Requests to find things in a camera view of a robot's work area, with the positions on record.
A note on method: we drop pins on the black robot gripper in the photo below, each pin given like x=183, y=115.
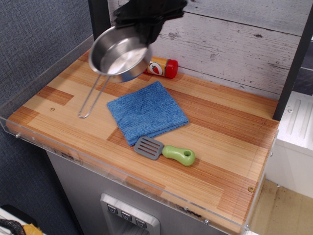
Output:
x=143, y=13

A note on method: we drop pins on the stainless steel pot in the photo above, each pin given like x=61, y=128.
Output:
x=118, y=55

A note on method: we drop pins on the blue folded cloth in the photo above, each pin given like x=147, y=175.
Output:
x=150, y=111

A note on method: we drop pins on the red toy sauce bottle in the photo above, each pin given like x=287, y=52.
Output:
x=162, y=67

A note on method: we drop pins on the grey green toy spatula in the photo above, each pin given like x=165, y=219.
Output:
x=152, y=149

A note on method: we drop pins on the clear acrylic table guard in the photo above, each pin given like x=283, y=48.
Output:
x=230, y=131

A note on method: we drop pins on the grey toy fridge cabinet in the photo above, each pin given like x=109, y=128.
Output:
x=83, y=188

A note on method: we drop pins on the silver dispenser panel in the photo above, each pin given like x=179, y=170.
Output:
x=124, y=219

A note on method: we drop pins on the white toy sink unit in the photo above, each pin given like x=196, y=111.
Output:
x=290, y=163

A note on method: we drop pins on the yellow object at corner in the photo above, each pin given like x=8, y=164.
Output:
x=31, y=229

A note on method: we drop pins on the dark left frame post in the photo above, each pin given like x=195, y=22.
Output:
x=99, y=16

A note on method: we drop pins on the dark frame post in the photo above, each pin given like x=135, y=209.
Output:
x=99, y=16
x=295, y=67

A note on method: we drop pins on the dark right frame post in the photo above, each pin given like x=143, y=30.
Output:
x=295, y=67

